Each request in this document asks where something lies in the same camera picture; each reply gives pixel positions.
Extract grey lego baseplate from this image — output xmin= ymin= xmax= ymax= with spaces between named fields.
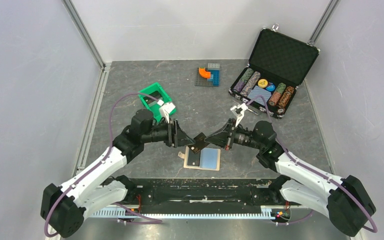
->
xmin=194 ymin=70 xmax=219 ymax=87

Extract green red chip stack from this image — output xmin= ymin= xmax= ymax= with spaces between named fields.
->
xmin=268 ymin=83 xmax=287 ymax=106

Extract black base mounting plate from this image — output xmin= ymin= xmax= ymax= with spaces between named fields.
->
xmin=115 ymin=175 xmax=286 ymax=215

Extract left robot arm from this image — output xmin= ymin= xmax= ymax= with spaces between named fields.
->
xmin=40 ymin=109 xmax=195 ymax=238

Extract orange curved lego piece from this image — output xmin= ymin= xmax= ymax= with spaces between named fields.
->
xmin=198 ymin=67 xmax=211 ymax=79

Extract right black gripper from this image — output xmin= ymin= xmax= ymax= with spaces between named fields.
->
xmin=204 ymin=118 xmax=264 ymax=150

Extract dark card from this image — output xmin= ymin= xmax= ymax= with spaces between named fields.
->
xmin=144 ymin=91 xmax=163 ymax=107

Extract grey lego brick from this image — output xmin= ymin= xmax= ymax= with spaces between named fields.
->
xmin=207 ymin=63 xmax=221 ymax=71

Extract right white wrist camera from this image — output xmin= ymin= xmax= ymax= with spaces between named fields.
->
xmin=230 ymin=103 xmax=249 ymax=127

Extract blue dealer chip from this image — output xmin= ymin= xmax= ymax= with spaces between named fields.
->
xmin=265 ymin=84 xmax=276 ymax=92

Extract blue lego bricks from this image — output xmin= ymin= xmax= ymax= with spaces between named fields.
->
xmin=207 ymin=69 xmax=220 ymax=87

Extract black credit card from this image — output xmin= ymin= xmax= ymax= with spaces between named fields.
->
xmin=188 ymin=132 xmax=209 ymax=154

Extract green plastic bin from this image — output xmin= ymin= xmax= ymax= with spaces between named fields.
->
xmin=138 ymin=82 xmax=173 ymax=123

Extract black card in holder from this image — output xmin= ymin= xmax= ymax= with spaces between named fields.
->
xmin=186 ymin=151 xmax=201 ymax=167

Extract black poker chip case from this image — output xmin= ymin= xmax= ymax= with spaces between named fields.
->
xmin=228 ymin=27 xmax=320 ymax=119

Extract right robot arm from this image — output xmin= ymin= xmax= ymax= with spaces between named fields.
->
xmin=205 ymin=118 xmax=377 ymax=237

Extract yellow dealer chip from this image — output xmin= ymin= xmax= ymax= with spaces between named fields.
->
xmin=257 ymin=78 xmax=269 ymax=89

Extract pink grey chip stack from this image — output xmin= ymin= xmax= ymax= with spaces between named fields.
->
xmin=240 ymin=71 xmax=261 ymax=97

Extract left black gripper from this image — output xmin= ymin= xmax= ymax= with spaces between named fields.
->
xmin=142 ymin=117 xmax=195 ymax=148

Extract white slotted cable duct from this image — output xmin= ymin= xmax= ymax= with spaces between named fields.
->
xmin=90 ymin=205 xmax=291 ymax=221

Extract purple green chip stack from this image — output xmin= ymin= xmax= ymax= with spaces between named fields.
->
xmin=233 ymin=67 xmax=254 ymax=93

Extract orange black chip stack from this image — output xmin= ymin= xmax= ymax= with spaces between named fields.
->
xmin=276 ymin=86 xmax=295 ymax=114

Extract blue playing card deck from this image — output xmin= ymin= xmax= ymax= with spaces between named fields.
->
xmin=247 ymin=86 xmax=272 ymax=107

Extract beige leather card holder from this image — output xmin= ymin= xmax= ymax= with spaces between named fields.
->
xmin=178 ymin=147 xmax=221 ymax=171

